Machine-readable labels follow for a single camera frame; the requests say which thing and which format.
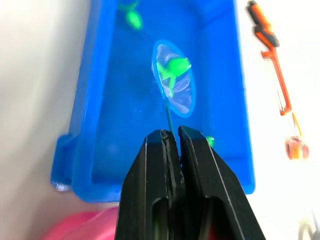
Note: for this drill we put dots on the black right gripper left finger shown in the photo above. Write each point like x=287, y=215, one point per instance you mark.
x=142, y=190

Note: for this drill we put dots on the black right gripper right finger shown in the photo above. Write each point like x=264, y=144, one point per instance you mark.
x=215, y=195

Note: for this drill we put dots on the small blue fishing net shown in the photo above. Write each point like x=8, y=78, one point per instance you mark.
x=180, y=87

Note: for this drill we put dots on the green toy fish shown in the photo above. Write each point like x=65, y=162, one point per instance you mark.
x=210, y=141
x=133, y=18
x=173, y=68

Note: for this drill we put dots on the pink bucket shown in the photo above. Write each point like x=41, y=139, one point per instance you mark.
x=85, y=225

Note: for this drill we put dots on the blue plastic tub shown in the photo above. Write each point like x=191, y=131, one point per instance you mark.
x=125, y=105

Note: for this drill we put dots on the orange toy fishing rod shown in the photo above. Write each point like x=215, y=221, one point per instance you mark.
x=272, y=60

